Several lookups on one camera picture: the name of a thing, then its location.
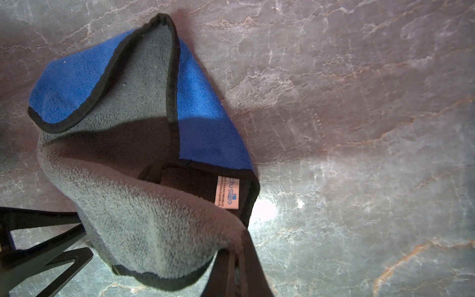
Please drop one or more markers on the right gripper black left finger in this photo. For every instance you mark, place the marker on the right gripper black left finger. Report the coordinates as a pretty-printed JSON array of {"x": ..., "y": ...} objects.
[{"x": 221, "y": 281}]

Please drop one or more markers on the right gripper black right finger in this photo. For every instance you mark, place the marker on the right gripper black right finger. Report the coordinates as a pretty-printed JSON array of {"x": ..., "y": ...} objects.
[{"x": 252, "y": 279}]

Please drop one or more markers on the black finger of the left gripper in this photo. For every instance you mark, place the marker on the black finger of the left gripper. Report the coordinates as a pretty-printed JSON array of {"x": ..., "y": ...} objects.
[
  {"x": 20, "y": 219},
  {"x": 13, "y": 273}
]

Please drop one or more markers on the blue grey microfibre cloth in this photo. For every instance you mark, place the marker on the blue grey microfibre cloth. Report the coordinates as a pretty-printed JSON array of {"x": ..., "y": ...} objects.
[{"x": 133, "y": 133}]

